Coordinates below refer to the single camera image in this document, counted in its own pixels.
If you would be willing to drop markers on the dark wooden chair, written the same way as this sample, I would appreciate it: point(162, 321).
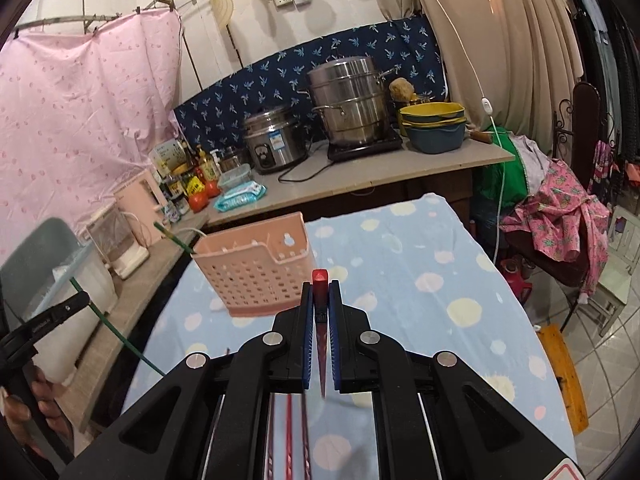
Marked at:
point(585, 125)

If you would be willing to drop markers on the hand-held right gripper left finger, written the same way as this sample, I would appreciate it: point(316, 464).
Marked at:
point(308, 340)

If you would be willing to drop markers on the steel steamer pot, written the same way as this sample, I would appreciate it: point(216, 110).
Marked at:
point(347, 105)

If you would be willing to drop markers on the green chopstick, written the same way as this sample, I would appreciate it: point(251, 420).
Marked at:
point(125, 335)
point(172, 235)

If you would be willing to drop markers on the yellow snack packet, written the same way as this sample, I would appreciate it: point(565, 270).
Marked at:
point(196, 186)

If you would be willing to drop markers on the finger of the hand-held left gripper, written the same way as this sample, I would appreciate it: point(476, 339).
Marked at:
point(60, 312)

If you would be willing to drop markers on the orange wooden board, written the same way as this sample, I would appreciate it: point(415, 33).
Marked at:
point(562, 380)

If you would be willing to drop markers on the pink floral garment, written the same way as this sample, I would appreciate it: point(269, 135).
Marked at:
point(555, 210)

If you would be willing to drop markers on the white storage box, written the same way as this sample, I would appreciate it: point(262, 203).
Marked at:
point(75, 320)

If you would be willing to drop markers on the person's left hand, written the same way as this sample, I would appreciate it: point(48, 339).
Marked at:
point(47, 400)

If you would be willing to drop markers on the red chopstick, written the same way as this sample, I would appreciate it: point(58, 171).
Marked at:
point(304, 430)
point(320, 280)
point(288, 420)

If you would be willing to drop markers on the small lidded steel pot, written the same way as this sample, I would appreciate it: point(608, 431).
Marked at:
point(231, 160)

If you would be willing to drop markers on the brown loofah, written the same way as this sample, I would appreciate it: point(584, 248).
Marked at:
point(401, 90)

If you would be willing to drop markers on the hanging clothes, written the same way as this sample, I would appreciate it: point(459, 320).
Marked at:
point(610, 35)

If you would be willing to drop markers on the grey-green plastic basin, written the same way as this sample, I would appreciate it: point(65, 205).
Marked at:
point(35, 250)

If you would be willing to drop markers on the blue basin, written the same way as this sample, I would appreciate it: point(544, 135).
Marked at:
point(435, 140)

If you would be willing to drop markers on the beige curtain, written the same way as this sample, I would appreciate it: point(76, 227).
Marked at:
point(500, 35)

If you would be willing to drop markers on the beige kitchen counter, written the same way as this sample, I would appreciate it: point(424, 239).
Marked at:
point(350, 175)

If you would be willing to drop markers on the black induction cooker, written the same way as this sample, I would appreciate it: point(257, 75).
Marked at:
point(370, 150)

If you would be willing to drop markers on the wood-grain side counter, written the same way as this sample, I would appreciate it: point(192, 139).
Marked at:
point(125, 310)

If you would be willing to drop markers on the dark labelled jar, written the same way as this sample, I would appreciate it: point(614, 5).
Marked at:
point(176, 192)

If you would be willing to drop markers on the clear food container blue lid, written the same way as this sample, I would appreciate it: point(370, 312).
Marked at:
point(234, 178)

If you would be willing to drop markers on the blue dotted tablecloth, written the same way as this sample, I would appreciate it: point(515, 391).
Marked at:
point(425, 270)

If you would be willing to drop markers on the blue wet wipes pack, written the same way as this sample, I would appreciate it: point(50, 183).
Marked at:
point(240, 197)

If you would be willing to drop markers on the navy floral cloth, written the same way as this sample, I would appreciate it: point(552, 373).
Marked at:
point(280, 85)

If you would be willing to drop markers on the pink electric kettle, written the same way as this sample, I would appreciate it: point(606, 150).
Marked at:
point(140, 205)

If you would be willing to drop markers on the white plastic stool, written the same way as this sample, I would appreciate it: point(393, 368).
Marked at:
point(615, 287)

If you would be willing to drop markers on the steel rice cooker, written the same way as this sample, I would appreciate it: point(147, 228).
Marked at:
point(275, 145)

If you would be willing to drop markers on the red plastic stool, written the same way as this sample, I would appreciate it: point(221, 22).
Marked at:
point(517, 282)

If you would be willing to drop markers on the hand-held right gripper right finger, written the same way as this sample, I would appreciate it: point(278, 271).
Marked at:
point(334, 340)

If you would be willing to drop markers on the red tomato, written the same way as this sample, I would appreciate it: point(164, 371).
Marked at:
point(212, 189)
point(197, 202)

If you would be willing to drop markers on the pink perforated utensil holder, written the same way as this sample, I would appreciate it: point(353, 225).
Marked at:
point(250, 280)

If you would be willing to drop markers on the white appliance with clear jug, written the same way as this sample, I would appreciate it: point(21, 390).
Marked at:
point(117, 245)

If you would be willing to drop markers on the white green printed bag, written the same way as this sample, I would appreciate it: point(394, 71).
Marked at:
point(169, 156)

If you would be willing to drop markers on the pink dotted curtain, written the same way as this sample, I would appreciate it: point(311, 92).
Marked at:
point(75, 125)

